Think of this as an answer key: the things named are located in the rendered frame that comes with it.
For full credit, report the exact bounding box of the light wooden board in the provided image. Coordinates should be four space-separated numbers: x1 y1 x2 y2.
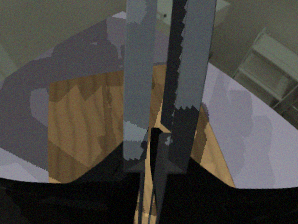
47 64 235 224

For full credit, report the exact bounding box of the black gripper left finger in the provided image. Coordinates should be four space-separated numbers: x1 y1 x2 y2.
0 143 140 224

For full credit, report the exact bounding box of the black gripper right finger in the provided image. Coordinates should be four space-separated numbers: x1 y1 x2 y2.
150 128 298 224

